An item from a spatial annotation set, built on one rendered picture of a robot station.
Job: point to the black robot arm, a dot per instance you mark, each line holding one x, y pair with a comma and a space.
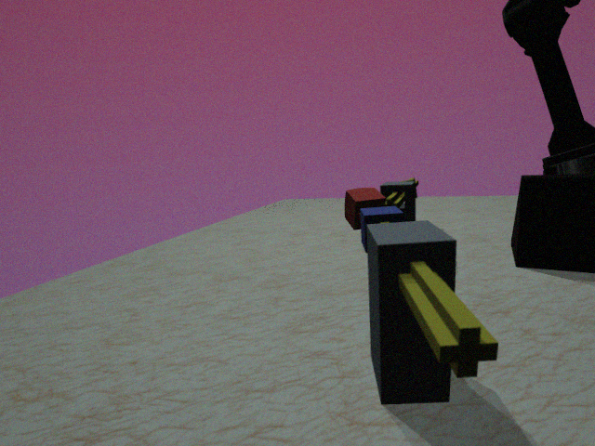
536, 26

